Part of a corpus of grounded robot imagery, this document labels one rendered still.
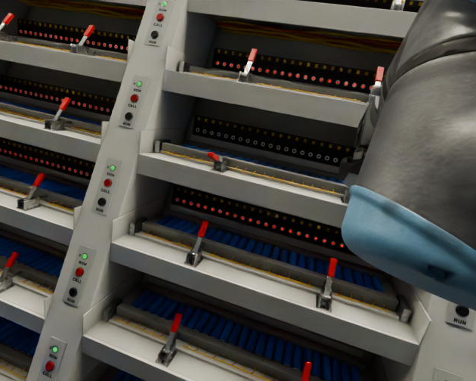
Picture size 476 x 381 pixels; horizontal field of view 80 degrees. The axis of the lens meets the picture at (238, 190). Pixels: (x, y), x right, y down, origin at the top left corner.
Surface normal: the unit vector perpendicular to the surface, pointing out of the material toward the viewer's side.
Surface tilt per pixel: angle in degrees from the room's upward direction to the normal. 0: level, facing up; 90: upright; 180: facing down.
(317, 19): 111
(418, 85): 79
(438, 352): 90
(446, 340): 90
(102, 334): 21
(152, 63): 90
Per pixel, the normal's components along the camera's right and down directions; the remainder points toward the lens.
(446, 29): -0.72, -0.46
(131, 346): 0.18, -0.94
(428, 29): -0.86, -0.45
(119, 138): -0.18, -0.13
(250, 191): -0.27, 0.22
